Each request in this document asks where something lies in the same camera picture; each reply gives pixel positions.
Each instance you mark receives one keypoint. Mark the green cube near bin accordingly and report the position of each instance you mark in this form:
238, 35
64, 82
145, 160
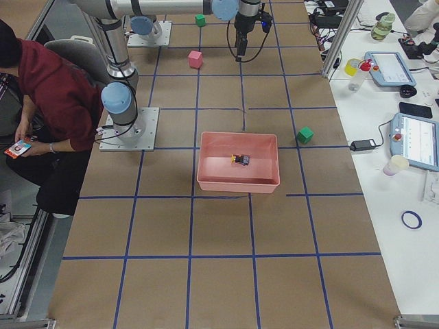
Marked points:
304, 135

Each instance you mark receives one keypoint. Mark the yellow push button switch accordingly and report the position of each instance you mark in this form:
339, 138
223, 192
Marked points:
240, 159

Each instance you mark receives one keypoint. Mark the pink cube near base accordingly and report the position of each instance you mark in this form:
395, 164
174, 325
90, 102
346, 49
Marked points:
195, 59

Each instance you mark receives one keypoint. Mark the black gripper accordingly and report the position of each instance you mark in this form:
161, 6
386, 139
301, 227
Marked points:
243, 22

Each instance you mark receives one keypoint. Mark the black smartphone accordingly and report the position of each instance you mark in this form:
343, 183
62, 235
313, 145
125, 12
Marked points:
415, 110

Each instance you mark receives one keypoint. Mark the green water bottle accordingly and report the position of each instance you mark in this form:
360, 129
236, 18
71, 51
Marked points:
383, 27

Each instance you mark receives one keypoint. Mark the red cap squeeze bottle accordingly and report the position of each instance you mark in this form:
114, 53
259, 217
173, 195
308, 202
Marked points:
361, 74

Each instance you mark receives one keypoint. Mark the black power adapter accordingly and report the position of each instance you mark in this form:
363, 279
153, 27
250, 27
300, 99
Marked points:
363, 145

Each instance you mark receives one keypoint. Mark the far teach pendant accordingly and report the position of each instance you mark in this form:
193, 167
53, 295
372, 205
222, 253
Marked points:
391, 69

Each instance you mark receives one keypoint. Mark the aluminium frame post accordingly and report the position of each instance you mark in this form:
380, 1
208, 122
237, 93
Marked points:
343, 30

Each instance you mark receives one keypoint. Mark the teach pendant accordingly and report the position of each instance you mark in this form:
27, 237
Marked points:
391, 69
416, 139

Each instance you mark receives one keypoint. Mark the phone in red case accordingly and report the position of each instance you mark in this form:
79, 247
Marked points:
17, 149

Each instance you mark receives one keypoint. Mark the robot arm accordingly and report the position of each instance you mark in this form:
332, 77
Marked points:
224, 11
119, 97

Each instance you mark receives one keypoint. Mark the white plastic cup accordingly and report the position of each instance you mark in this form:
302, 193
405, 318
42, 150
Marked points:
396, 164

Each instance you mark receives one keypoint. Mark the near teach pendant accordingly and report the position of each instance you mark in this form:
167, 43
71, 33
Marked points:
416, 139

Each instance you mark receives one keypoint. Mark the person in red hoodie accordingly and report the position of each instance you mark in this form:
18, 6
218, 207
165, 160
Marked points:
61, 110

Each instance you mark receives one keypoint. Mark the pink plastic bin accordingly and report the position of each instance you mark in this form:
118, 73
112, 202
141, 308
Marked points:
216, 172

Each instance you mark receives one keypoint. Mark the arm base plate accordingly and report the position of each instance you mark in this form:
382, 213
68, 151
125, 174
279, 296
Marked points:
146, 33
139, 136

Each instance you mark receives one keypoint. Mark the grey office chair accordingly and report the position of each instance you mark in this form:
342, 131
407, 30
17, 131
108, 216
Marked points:
83, 54

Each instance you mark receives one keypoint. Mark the green cube far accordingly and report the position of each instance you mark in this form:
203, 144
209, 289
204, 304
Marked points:
200, 20

